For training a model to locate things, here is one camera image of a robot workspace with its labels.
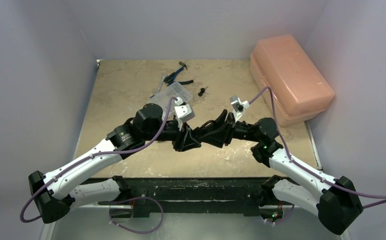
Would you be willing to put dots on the clear plastic screw box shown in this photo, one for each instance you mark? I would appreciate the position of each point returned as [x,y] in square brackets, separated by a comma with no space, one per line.
[175,90]

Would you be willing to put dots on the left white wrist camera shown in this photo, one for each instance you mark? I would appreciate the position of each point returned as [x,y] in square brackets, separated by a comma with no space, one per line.
[183,113]

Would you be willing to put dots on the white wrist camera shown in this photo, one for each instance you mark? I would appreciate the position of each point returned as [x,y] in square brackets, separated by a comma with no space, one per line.
[183,113]
[239,107]

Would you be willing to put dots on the small hammer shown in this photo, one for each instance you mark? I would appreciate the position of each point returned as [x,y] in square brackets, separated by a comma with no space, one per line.
[183,66]

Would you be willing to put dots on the black padlock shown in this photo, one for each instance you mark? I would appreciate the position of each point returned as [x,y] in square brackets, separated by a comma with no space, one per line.
[207,123]

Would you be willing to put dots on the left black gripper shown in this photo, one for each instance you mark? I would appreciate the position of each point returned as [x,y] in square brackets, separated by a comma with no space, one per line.
[185,139]

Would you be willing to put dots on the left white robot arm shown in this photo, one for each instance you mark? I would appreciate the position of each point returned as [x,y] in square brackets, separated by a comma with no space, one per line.
[56,192]

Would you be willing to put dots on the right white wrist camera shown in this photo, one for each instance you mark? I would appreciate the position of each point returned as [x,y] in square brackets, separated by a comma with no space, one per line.
[239,107]

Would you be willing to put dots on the silver wrench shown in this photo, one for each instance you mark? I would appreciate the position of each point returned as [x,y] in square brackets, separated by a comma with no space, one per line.
[161,83]

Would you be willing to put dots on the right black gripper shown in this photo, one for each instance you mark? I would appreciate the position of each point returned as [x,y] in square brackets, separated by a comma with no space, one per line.
[230,126]

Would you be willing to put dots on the pink plastic storage box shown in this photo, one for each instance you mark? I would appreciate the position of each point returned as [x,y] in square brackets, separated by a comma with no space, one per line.
[299,92]

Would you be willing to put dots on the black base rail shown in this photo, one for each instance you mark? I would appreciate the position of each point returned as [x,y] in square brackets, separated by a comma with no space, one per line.
[203,195]

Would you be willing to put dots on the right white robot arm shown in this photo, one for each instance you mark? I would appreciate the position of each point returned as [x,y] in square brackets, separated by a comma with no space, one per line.
[331,199]

